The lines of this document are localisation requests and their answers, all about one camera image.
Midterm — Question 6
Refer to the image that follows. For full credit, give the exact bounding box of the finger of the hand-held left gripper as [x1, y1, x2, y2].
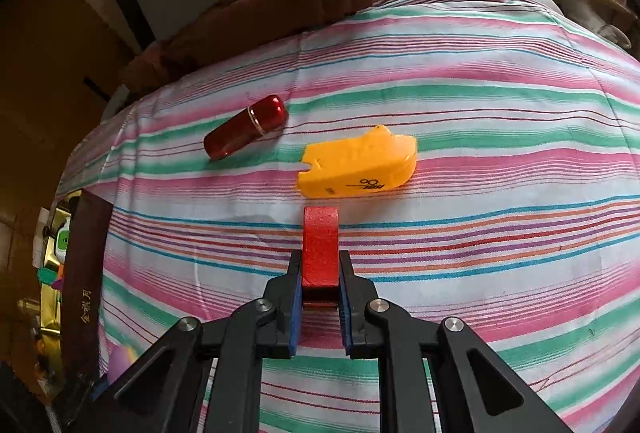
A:
[75, 373, 114, 403]

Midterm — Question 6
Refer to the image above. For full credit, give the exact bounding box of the gold tin box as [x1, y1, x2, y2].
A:
[15, 189, 117, 395]

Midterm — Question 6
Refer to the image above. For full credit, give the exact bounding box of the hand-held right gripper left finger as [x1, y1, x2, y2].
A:
[114, 249, 304, 433]

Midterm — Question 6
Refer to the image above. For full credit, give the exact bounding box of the white cloth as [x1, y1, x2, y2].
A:
[100, 87, 129, 122]

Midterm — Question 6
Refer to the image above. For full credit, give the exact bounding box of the dark red tube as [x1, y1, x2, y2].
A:
[203, 95, 290, 160]

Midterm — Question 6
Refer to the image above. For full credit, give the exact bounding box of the red rectangular block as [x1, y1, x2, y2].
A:
[301, 206, 342, 310]

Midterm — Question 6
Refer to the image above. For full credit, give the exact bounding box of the striped bed sheet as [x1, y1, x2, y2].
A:
[55, 0, 640, 433]

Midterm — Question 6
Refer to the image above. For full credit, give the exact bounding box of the green and white plastic case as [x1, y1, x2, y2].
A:
[53, 220, 74, 262]

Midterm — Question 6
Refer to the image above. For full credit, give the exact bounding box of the green plastic toy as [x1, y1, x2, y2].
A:
[37, 265, 63, 287]

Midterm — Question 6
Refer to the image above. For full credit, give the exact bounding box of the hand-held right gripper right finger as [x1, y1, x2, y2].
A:
[338, 250, 577, 433]

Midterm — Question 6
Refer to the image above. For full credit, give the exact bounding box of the yellow wooden wardrobe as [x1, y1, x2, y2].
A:
[0, 0, 132, 214]

